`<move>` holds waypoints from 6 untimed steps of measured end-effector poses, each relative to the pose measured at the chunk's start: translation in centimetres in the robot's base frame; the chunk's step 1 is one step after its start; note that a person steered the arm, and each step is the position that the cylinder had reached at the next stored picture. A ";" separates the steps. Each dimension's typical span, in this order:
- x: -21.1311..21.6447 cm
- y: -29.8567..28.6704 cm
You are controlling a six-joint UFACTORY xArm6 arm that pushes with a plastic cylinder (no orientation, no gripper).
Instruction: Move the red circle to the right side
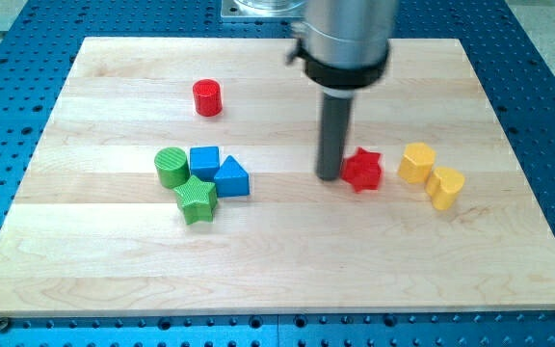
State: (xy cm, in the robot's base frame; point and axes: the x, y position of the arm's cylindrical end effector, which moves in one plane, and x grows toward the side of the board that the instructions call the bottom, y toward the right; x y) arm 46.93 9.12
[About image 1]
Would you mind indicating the yellow hexagon block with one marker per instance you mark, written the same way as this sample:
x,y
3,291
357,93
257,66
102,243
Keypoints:
x,y
417,162

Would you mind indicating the yellow heart block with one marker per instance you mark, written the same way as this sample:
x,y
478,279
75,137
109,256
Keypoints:
x,y
443,186

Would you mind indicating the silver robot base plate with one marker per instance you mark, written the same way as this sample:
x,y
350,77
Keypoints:
x,y
246,10

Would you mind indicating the red cylinder block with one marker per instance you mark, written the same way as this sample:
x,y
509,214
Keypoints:
x,y
207,97

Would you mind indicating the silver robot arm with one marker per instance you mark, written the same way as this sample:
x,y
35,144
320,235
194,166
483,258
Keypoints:
x,y
344,44

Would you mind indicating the blue cube block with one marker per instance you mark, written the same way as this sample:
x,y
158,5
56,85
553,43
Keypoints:
x,y
204,162

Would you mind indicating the red star block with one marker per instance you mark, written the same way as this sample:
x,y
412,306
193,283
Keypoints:
x,y
362,170

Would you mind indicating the green cylinder block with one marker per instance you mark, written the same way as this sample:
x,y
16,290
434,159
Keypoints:
x,y
171,165

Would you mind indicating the green star block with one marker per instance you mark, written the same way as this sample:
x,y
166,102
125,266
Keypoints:
x,y
197,200

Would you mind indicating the light wooden board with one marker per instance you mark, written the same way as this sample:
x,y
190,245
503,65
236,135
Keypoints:
x,y
92,232

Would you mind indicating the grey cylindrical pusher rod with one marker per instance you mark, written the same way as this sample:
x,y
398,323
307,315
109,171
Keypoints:
x,y
334,125

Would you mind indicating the blue triangle block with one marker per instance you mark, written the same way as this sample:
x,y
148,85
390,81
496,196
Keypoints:
x,y
231,179

